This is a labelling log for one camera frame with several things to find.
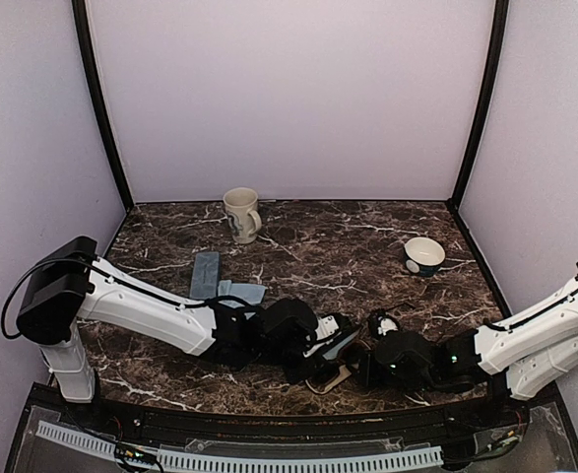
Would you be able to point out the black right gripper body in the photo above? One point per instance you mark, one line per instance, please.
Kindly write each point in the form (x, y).
(372, 376)

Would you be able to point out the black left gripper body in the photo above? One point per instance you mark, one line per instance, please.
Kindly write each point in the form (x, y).
(298, 375)

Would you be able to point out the black hard glasses case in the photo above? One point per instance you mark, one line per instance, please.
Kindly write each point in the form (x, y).
(331, 376)

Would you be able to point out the light blue cleaning cloth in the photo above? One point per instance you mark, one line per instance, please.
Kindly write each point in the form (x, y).
(251, 293)
(334, 352)

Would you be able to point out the brown tortoiseshell sunglasses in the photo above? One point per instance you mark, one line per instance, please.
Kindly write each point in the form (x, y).
(355, 355)

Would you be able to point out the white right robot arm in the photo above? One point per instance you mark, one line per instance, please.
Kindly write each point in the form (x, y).
(516, 357)

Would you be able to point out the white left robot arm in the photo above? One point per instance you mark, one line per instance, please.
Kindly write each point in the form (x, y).
(75, 283)

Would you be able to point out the white and green bowl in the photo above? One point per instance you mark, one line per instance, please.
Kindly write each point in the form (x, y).
(423, 256)

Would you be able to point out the blue textured glasses case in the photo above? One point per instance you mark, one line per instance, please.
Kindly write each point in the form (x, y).
(206, 275)

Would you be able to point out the cream ceramic mug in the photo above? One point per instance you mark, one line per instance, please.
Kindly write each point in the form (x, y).
(241, 209)

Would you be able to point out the black frame sunglasses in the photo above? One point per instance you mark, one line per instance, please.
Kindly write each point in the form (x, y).
(398, 307)

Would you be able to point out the white slotted cable duct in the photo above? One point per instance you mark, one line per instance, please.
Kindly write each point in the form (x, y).
(169, 459)

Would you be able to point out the right black frame post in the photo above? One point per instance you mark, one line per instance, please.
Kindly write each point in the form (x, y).
(491, 65)

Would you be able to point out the black frame post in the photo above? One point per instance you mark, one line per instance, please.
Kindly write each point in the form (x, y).
(88, 57)
(491, 65)

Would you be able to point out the left black frame post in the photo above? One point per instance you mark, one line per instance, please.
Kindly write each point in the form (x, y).
(88, 57)

